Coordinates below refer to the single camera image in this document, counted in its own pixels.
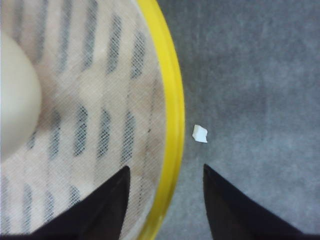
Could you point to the small white scrap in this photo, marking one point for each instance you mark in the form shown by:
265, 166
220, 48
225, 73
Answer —
199, 134

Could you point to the white bun with yellow dot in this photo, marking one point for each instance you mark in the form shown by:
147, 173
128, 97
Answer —
20, 97

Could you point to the white liner in right basket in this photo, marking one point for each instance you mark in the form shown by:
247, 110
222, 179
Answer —
102, 109

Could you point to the steamer basket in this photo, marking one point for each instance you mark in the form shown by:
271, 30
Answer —
174, 119

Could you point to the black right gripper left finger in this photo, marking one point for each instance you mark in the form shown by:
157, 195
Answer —
100, 216

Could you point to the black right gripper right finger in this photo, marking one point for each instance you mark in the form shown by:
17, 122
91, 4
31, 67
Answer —
234, 216

